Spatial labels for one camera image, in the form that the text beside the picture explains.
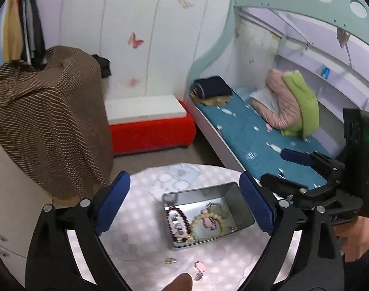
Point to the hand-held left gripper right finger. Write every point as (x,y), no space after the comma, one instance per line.
(258,206)

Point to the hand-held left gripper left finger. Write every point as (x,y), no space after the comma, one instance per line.
(113,206)

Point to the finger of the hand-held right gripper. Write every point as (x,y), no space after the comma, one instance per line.
(296,156)
(283,186)

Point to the grey metal tin box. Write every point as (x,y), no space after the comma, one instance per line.
(230,200)

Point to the pink flower charm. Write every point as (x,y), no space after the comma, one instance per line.
(207,222)
(199,265)

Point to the small silver charm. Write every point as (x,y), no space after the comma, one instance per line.
(198,276)
(170,260)

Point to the person's right forearm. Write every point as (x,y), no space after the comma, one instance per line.
(363,272)

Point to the person's right hand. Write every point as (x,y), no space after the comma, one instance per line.
(357,236)

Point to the person's left hand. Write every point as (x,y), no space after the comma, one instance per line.
(181,283)

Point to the pink checked cartoon tablecloth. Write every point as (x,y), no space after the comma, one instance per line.
(136,233)

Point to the pink and green bedding bundle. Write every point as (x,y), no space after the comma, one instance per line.
(278,103)

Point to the blue patterned mattress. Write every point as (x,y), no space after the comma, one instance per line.
(245,133)

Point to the white pillow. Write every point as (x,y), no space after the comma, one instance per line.
(263,98)

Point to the red storage box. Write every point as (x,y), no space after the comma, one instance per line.
(151,136)

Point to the small blue box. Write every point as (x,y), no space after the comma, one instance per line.
(324,71)

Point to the white low cabinet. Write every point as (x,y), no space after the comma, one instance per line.
(14,194)

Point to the tan folded clothes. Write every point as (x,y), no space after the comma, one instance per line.
(211,101)

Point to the white box lid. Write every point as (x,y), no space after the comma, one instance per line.
(145,109)

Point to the brown dotted cloth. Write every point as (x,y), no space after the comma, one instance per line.
(51,121)

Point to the dark folded clothes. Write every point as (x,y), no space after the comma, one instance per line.
(213,86)

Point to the tan hanging toy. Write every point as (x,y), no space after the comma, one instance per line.
(342,38)

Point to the faded pink butterfly sticker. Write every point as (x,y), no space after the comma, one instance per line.
(131,82)

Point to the black cloth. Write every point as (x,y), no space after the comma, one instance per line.
(102,65)

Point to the white wardrobe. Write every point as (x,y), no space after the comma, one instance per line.
(160,51)

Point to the dark hanging clothes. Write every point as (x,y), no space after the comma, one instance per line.
(33,33)

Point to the pale outlined butterfly sticker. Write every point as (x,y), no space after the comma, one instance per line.
(185,0)

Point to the yellow hanging garment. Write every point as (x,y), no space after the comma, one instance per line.
(12,30)

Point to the lilac wardrobe door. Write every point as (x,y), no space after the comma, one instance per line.
(51,6)

